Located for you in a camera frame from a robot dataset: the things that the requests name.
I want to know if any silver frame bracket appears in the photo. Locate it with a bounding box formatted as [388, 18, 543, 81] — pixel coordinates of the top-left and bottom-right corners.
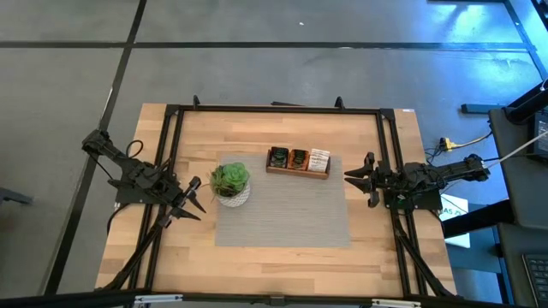
[370, 298, 423, 308]
[133, 293, 184, 305]

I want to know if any grey chair base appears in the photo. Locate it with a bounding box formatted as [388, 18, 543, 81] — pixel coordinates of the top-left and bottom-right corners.
[0, 186, 34, 207]

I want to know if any white printed sign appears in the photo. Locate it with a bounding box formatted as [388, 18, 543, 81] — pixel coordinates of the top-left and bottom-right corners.
[438, 192, 472, 250]

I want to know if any wooden three-compartment box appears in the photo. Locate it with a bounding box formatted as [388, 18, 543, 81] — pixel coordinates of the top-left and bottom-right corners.
[265, 146, 332, 181]

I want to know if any black keyboard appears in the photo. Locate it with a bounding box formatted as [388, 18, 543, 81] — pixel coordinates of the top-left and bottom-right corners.
[521, 252, 548, 308]

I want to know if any white taut cord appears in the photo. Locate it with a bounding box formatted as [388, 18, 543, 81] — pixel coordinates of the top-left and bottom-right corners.
[483, 130, 548, 166]

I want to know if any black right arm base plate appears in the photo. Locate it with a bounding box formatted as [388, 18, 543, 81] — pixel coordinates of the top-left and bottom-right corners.
[382, 175, 444, 211]

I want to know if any grey woven placemat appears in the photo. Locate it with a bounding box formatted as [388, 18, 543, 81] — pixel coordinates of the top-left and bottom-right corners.
[214, 153, 352, 249]

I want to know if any yellow cable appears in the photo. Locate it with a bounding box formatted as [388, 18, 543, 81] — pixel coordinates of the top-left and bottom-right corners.
[439, 131, 494, 151]

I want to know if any black overhead beam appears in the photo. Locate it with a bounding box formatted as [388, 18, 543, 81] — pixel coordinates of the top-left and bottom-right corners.
[0, 288, 548, 308]

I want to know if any white and orange tea packet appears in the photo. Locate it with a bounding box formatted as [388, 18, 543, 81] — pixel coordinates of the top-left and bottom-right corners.
[308, 147, 331, 174]

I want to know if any blue-grey desk foot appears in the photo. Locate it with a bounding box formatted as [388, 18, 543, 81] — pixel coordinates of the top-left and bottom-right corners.
[461, 102, 507, 115]

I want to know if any green plant in patterned pot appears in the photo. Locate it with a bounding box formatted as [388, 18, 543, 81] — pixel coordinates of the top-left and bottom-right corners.
[208, 161, 253, 209]

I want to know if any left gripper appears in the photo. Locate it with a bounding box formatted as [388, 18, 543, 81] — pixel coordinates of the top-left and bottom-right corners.
[157, 175, 208, 228]

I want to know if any black monitor on desk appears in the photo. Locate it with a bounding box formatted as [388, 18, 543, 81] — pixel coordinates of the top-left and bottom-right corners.
[533, 111, 548, 164]

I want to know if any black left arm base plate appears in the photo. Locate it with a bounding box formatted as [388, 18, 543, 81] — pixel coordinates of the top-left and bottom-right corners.
[106, 169, 177, 205]

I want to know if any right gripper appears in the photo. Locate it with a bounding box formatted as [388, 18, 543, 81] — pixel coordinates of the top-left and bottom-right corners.
[343, 151, 408, 210]

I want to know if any dark grey desk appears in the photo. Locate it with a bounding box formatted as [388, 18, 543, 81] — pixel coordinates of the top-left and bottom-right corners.
[487, 106, 548, 308]

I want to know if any red tea packet green label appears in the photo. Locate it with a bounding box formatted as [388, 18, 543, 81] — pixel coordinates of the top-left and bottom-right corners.
[289, 148, 310, 171]

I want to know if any black slanted beam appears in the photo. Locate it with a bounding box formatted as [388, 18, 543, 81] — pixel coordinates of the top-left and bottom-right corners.
[442, 198, 515, 240]

